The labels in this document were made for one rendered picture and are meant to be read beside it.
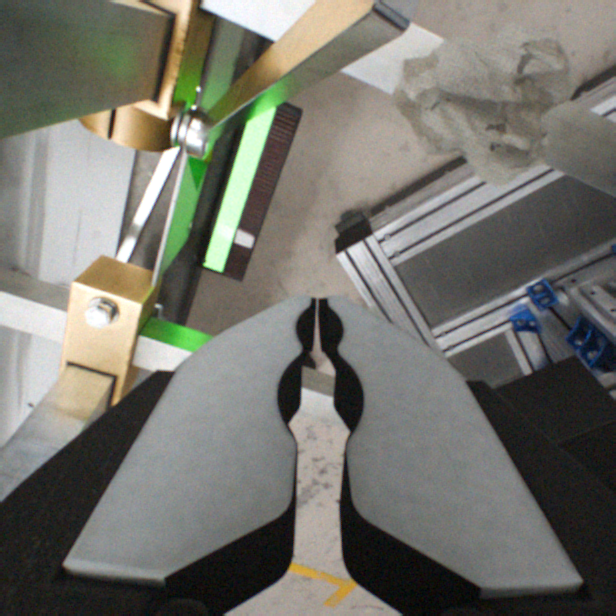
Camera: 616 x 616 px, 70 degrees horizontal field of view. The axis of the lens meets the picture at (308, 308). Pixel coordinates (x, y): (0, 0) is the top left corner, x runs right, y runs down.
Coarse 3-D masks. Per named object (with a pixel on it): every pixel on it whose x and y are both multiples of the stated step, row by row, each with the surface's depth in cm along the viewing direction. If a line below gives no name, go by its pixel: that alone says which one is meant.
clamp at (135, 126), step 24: (144, 0) 19; (168, 0) 19; (192, 0) 19; (192, 24) 20; (168, 48) 20; (192, 48) 21; (168, 72) 20; (192, 72) 23; (168, 96) 21; (192, 96) 24; (96, 120) 21; (120, 120) 21; (144, 120) 22; (168, 120) 23; (120, 144) 22; (144, 144) 22; (168, 144) 24
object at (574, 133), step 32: (224, 0) 20; (256, 0) 20; (288, 0) 20; (256, 32) 20; (416, 32) 20; (352, 64) 21; (384, 64) 21; (576, 128) 22; (608, 128) 22; (544, 160) 23; (576, 160) 23; (608, 160) 23; (608, 192) 24
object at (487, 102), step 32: (512, 32) 20; (544, 32) 20; (416, 64) 21; (448, 64) 20; (480, 64) 20; (512, 64) 20; (544, 64) 19; (416, 96) 20; (448, 96) 21; (480, 96) 20; (512, 96) 21; (544, 96) 21; (416, 128) 22; (448, 128) 21; (480, 128) 22; (512, 128) 21; (544, 128) 22; (480, 160) 22; (512, 160) 22
